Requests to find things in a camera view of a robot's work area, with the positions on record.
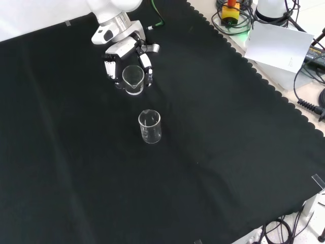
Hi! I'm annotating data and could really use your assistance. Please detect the yellow stop button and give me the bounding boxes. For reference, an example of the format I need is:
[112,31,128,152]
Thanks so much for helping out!
[221,0,241,26]

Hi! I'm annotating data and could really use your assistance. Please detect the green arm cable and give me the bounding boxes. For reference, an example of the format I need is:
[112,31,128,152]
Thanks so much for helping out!
[148,0,166,31]

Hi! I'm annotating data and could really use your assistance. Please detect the pale white board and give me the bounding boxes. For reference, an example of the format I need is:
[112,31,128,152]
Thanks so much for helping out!
[244,20,315,74]

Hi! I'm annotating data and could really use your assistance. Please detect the black looped floor cables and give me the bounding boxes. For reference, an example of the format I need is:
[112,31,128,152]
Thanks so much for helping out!
[262,218,293,244]

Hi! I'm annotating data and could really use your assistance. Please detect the white device with black band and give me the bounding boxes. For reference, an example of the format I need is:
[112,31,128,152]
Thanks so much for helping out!
[254,0,290,26]

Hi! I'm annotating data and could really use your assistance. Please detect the small clear glass beaker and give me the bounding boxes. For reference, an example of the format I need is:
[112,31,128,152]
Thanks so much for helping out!
[122,65,146,96]

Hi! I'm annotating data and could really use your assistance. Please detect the black bench cloth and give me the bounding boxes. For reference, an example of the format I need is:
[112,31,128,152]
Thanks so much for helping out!
[0,0,325,244]

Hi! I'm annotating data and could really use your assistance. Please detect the tall clear glass beaker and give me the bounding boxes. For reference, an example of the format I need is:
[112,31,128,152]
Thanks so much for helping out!
[138,109,163,144]

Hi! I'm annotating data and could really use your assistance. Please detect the black cable with ribbed plug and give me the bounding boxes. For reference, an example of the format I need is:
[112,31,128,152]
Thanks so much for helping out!
[294,60,325,116]

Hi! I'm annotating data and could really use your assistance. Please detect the black power adapter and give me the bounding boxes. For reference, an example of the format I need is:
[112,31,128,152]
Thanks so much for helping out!
[304,43,325,65]

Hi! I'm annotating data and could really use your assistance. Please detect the grey box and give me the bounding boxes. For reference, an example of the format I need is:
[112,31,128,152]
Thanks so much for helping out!
[250,58,315,92]

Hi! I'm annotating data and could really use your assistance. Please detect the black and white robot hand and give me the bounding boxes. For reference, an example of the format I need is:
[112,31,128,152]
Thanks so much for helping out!
[91,21,160,89]

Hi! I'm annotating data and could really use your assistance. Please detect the green cable coil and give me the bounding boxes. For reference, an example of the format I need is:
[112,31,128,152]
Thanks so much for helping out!
[212,9,252,36]

